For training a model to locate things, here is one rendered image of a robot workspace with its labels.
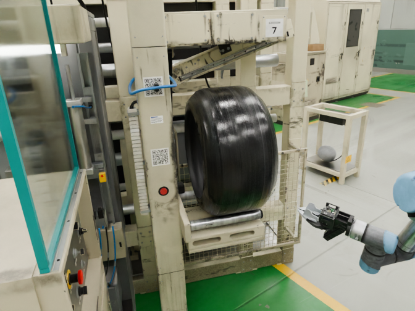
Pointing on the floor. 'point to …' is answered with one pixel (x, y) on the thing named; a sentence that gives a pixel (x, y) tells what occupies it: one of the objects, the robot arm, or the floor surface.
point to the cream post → (166, 216)
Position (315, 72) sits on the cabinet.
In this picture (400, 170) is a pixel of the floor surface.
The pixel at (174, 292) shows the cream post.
